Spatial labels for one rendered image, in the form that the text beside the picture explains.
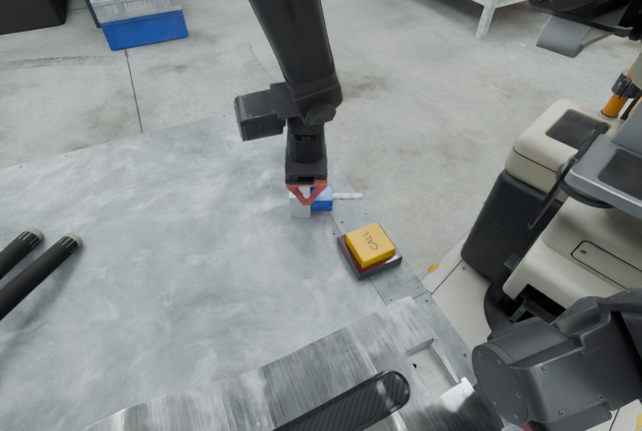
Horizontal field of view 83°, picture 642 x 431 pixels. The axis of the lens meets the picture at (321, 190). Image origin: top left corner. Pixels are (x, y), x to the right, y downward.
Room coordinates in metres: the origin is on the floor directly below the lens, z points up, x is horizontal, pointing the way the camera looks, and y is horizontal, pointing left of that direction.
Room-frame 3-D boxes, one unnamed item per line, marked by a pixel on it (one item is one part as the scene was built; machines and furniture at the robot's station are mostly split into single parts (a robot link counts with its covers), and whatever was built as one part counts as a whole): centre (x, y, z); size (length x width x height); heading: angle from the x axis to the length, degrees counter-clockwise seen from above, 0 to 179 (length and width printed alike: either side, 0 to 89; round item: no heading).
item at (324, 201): (0.45, -0.01, 0.83); 0.13 x 0.05 x 0.05; 92
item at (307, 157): (0.45, 0.02, 0.95); 0.10 x 0.07 x 0.07; 2
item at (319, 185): (0.43, 0.02, 0.88); 0.07 x 0.07 x 0.09; 2
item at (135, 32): (3.01, 1.44, 0.11); 0.61 x 0.41 x 0.22; 115
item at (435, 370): (0.14, -0.13, 0.87); 0.05 x 0.05 x 0.04; 25
